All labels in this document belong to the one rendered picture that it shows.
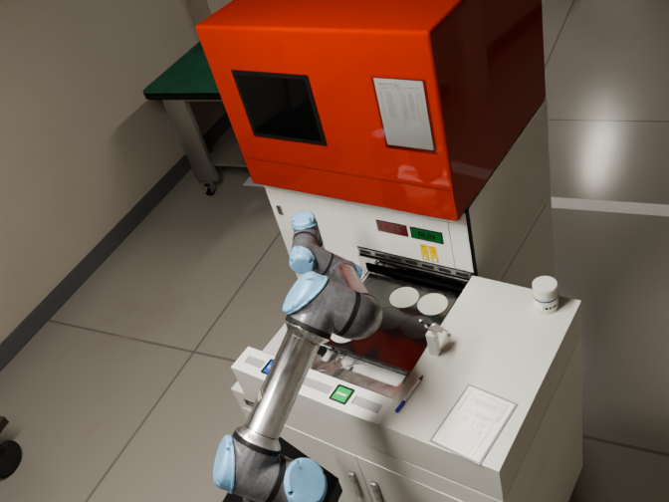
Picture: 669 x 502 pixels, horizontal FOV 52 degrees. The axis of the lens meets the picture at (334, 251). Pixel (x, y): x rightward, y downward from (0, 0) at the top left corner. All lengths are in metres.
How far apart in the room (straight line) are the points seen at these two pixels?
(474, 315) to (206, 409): 1.73
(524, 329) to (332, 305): 0.72
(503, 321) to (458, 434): 0.42
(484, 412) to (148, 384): 2.23
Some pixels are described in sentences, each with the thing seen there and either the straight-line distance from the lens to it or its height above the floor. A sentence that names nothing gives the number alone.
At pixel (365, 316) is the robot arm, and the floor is 1.39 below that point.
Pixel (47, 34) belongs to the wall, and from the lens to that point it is 4.49.
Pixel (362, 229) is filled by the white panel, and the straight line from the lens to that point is 2.38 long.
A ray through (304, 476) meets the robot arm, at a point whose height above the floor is 1.16.
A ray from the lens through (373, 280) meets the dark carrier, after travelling 2.41.
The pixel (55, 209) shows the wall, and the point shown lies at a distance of 4.49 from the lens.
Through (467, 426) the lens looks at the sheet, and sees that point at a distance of 1.88.
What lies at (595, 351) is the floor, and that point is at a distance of 3.31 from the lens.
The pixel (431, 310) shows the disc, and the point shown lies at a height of 0.90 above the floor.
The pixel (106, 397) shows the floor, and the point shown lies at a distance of 3.82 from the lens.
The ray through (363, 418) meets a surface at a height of 0.96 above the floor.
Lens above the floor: 2.50
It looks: 38 degrees down
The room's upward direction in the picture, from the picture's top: 17 degrees counter-clockwise
